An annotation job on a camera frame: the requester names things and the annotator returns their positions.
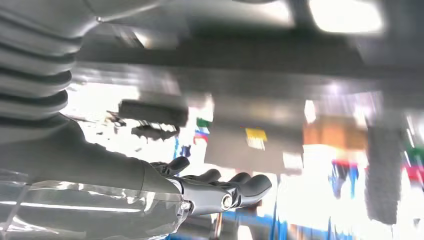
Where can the grey case with yellow label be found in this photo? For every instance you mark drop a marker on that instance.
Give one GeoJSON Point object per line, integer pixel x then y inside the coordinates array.
{"type": "Point", "coordinates": [232, 149]}

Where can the brown cardboard box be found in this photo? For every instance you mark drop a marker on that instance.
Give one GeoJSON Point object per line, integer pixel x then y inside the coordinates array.
{"type": "Point", "coordinates": [334, 132]}

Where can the grey ribbed flexible duct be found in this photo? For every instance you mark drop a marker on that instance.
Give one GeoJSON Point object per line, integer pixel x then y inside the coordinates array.
{"type": "Point", "coordinates": [384, 172]}

